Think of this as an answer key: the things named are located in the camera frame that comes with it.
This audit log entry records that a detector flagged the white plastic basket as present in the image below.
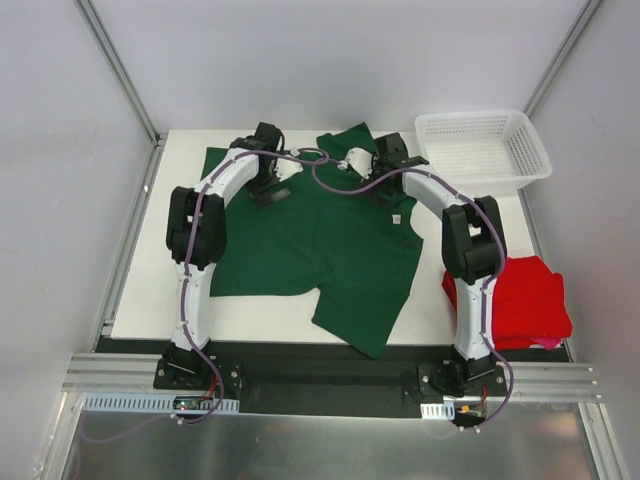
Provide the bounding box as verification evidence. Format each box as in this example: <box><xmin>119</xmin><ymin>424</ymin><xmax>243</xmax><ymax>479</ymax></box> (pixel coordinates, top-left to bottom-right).
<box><xmin>414</xmin><ymin>110</ymin><xmax>553</xmax><ymax>197</ymax></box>

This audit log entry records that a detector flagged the green t shirt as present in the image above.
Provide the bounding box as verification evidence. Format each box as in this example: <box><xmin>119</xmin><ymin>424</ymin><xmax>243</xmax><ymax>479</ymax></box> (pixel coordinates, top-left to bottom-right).
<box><xmin>199</xmin><ymin>123</ymin><xmax>425</xmax><ymax>361</ymax></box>

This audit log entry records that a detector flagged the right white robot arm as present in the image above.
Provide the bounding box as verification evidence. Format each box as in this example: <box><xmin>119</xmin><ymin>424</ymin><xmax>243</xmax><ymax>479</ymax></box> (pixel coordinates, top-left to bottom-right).
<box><xmin>371</xmin><ymin>133</ymin><xmax>506</xmax><ymax>397</ymax></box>

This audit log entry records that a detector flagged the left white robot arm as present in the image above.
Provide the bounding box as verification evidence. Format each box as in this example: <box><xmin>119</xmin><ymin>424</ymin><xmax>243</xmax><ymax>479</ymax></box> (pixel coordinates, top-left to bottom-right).
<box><xmin>154</xmin><ymin>122</ymin><xmax>302</xmax><ymax>389</ymax></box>

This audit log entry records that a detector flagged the red folded t shirt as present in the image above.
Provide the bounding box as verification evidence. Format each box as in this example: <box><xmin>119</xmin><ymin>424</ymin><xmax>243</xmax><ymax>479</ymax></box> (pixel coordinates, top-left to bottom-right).
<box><xmin>442</xmin><ymin>256</ymin><xmax>572</xmax><ymax>359</ymax></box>

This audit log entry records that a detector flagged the pink folded t shirt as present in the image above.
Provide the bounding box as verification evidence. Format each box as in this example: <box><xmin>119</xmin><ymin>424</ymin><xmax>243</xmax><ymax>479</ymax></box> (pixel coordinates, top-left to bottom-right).
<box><xmin>531</xmin><ymin>337</ymin><xmax>563</xmax><ymax>350</ymax></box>

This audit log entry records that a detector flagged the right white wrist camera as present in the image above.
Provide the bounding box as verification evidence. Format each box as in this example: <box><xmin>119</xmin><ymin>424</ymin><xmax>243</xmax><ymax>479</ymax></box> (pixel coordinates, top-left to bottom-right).
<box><xmin>338</xmin><ymin>147</ymin><xmax>373</xmax><ymax>179</ymax></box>

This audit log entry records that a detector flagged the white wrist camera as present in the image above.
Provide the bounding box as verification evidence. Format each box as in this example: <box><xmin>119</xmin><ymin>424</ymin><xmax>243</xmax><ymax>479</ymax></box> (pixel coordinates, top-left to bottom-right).
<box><xmin>338</xmin><ymin>147</ymin><xmax>373</xmax><ymax>179</ymax></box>
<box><xmin>274</xmin><ymin>153</ymin><xmax>304</xmax><ymax>182</ymax></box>

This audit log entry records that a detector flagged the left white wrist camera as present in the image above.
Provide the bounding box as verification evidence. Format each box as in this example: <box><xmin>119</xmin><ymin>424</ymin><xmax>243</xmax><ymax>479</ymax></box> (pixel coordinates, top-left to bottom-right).
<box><xmin>274</xmin><ymin>153</ymin><xmax>304</xmax><ymax>182</ymax></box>

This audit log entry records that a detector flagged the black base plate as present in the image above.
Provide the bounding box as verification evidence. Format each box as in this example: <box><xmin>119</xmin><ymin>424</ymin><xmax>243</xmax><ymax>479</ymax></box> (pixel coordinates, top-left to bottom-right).
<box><xmin>153</xmin><ymin>341</ymin><xmax>507</xmax><ymax>418</ymax></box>

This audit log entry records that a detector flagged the aluminium frame rail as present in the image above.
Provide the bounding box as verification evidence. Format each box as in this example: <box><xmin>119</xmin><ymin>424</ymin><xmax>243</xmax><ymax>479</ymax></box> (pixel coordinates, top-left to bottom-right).
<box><xmin>61</xmin><ymin>353</ymin><xmax>605</xmax><ymax>403</ymax></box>

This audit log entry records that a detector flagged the left white cable duct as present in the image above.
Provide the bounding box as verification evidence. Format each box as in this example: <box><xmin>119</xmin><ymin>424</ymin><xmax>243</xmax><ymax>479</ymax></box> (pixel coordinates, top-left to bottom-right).
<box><xmin>83</xmin><ymin>393</ymin><xmax>240</xmax><ymax>415</ymax></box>

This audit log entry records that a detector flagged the white cable duct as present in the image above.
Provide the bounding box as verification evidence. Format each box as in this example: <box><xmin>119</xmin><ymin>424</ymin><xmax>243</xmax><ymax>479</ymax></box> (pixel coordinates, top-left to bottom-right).
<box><xmin>83</xmin><ymin>393</ymin><xmax>240</xmax><ymax>415</ymax></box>
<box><xmin>420</xmin><ymin>400</ymin><xmax>455</xmax><ymax>421</ymax></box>

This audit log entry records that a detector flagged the right white cable duct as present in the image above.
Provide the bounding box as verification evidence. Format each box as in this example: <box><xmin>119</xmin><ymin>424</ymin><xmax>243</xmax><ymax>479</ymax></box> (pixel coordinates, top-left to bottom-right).
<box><xmin>420</xmin><ymin>400</ymin><xmax>455</xmax><ymax>421</ymax></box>

